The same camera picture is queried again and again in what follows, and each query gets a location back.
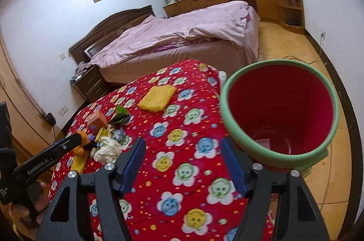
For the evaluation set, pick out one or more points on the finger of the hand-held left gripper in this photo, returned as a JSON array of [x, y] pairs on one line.
[[66, 144]]

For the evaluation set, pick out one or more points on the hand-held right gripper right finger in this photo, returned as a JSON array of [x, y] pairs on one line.
[[233, 168]]

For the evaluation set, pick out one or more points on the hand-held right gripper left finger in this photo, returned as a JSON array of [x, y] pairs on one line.
[[133, 165]]

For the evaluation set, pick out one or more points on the small yellow box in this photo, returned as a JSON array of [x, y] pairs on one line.
[[103, 135]]

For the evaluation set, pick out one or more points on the red bucket with green rim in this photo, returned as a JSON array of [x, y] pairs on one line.
[[284, 104]]

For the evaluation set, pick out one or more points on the person's left hand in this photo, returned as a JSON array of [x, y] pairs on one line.
[[18, 214]]

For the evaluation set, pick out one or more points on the yellow cloth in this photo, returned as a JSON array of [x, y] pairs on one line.
[[78, 164]]

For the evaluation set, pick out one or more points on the purple plastic bag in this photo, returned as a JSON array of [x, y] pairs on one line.
[[91, 139]]

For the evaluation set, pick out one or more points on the black power adapter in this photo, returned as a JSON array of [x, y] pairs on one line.
[[50, 118]]

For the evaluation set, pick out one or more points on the crumpled white tissue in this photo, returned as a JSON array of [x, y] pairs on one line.
[[106, 148]]

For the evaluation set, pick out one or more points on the orange cardboard box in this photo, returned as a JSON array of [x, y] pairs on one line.
[[98, 119]]

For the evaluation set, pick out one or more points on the green wrapper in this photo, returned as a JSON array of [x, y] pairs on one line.
[[121, 116]]

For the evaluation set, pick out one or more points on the wooden wardrobe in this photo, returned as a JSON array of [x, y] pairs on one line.
[[22, 104]]

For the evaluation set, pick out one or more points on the red flower print blanket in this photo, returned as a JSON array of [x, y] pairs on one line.
[[176, 118]]

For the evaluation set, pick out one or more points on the wooden nightstand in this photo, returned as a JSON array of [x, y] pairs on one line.
[[92, 84]]

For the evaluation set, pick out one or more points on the pink cloth pile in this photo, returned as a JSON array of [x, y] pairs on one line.
[[84, 68]]

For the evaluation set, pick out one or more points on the wooden bed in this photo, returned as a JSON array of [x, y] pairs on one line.
[[199, 54]]

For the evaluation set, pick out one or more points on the pink duvet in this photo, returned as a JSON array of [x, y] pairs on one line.
[[170, 30]]

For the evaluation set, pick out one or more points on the white wall socket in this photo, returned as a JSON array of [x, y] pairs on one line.
[[64, 109]]

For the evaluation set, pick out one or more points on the wall outlet with plug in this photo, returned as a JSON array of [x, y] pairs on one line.
[[323, 34]]

